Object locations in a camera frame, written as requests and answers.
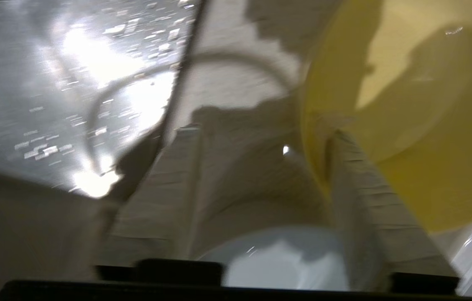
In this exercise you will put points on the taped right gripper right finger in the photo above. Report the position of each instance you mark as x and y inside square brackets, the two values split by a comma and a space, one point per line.
[369, 234]

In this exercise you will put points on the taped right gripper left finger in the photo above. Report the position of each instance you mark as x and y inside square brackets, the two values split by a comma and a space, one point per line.
[164, 209]

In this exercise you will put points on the pale blue plastic bowl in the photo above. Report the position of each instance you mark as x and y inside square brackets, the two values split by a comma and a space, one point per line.
[277, 263]

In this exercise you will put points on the yellow plastic bowl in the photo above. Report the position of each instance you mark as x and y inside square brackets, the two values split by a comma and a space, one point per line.
[428, 125]

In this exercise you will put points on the stainless steel sink basin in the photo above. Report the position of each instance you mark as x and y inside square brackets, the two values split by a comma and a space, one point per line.
[31, 62]

